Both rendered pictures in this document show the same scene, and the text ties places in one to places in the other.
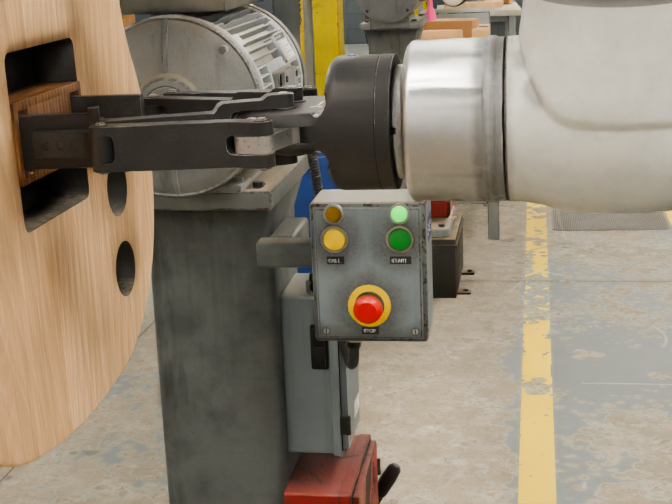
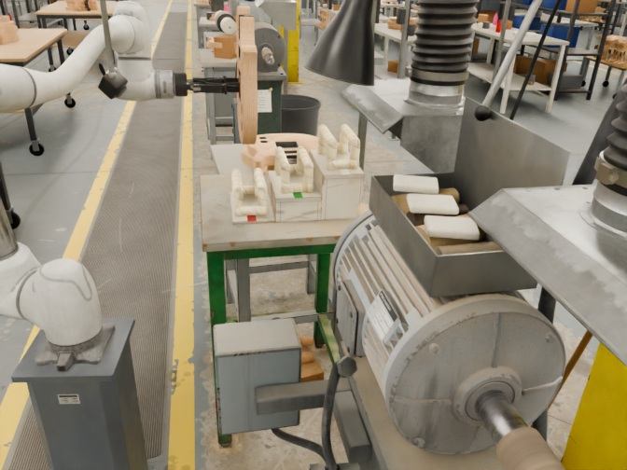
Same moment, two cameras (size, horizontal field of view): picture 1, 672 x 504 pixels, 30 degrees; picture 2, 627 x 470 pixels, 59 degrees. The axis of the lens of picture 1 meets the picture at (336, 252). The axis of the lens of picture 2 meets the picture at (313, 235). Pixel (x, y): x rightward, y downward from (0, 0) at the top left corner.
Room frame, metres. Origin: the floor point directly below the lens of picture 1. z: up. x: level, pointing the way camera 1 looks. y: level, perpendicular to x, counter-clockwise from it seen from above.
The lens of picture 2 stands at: (2.53, -0.27, 1.76)
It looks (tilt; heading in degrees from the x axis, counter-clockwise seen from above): 27 degrees down; 158
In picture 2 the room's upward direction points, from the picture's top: 2 degrees clockwise
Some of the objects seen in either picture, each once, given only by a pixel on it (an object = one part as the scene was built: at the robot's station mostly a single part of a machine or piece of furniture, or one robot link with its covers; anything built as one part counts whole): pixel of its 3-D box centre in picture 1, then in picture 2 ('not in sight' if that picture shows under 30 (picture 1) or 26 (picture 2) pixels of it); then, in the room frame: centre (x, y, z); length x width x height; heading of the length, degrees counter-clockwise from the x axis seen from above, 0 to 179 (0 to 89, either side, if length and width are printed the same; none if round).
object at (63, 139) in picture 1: (73, 146); not in sight; (0.67, 0.14, 1.37); 0.05 x 0.03 x 0.01; 80
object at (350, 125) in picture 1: (320, 123); (189, 84); (0.70, 0.01, 1.37); 0.09 x 0.08 x 0.07; 79
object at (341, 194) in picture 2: not in sight; (334, 183); (0.79, 0.49, 1.02); 0.27 x 0.15 x 0.17; 171
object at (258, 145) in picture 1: (279, 136); not in sight; (0.66, 0.03, 1.37); 0.05 x 0.05 x 0.02; 10
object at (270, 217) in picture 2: not in sight; (251, 206); (0.74, 0.19, 0.94); 0.27 x 0.15 x 0.01; 171
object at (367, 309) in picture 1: (368, 307); not in sight; (1.66, -0.04, 0.98); 0.04 x 0.04 x 0.04; 81
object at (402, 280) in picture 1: (362, 271); (274, 409); (1.79, -0.04, 0.99); 0.24 x 0.21 x 0.26; 171
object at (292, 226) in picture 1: (289, 238); (350, 424); (1.89, 0.07, 1.02); 0.13 x 0.04 x 0.04; 171
